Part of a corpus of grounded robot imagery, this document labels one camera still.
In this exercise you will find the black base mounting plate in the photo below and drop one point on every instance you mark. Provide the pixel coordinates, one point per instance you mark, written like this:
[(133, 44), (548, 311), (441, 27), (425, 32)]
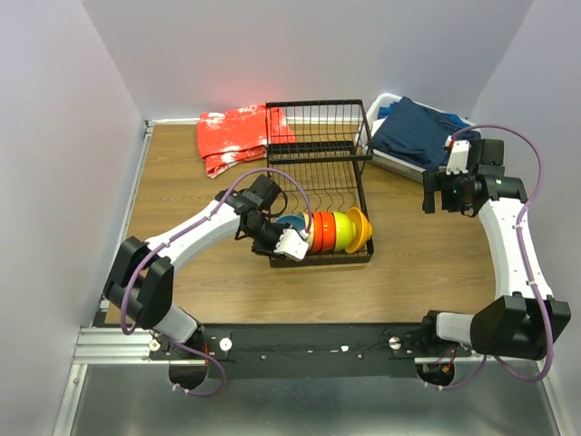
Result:
[(306, 351)]

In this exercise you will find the plain teal blue bowl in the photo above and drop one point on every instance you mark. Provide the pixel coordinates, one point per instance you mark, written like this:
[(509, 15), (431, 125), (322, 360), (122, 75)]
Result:
[(296, 221)]

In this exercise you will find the dark blue folded jeans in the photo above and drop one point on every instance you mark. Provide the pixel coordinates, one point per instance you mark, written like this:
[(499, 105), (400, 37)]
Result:
[(414, 133)]

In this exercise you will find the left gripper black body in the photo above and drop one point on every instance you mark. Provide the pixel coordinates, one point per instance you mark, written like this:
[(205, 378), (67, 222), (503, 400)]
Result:
[(264, 234)]

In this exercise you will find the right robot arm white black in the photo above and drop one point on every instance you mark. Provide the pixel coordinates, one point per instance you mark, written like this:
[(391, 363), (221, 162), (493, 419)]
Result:
[(524, 315)]

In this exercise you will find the white laundry basket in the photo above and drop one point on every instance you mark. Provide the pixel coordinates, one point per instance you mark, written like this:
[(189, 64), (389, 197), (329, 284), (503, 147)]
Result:
[(394, 164)]

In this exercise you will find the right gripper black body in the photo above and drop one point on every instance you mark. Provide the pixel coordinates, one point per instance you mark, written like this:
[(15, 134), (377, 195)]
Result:
[(453, 189)]

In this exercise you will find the red orange bowl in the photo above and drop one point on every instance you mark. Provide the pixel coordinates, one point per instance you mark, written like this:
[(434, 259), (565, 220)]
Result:
[(318, 234), (328, 228)]

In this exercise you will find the green bowl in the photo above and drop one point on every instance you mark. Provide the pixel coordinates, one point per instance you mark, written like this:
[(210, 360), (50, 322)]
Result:
[(345, 231)]

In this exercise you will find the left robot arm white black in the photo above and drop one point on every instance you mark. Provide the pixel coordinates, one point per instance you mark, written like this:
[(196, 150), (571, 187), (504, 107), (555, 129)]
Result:
[(140, 282)]

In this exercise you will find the yellow orange bowl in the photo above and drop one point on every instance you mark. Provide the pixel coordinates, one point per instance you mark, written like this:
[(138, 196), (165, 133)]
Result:
[(363, 229)]

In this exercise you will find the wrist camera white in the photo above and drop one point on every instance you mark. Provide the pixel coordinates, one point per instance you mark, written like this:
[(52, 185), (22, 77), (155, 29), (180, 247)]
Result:
[(458, 151), (292, 244)]

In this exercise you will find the aluminium table edge rail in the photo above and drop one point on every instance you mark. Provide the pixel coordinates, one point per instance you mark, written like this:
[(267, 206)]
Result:
[(75, 382)]

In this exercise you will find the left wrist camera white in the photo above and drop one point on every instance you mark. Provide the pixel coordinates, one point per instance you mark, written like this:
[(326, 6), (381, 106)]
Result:
[(292, 244)]

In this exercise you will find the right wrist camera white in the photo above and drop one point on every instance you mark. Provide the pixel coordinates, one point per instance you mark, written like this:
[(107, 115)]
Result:
[(458, 151)]

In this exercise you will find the red white folded cloth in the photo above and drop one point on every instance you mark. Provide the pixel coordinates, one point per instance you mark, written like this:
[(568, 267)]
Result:
[(240, 135)]

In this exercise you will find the black wire dish rack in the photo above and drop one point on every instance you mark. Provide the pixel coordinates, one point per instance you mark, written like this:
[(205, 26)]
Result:
[(324, 145)]

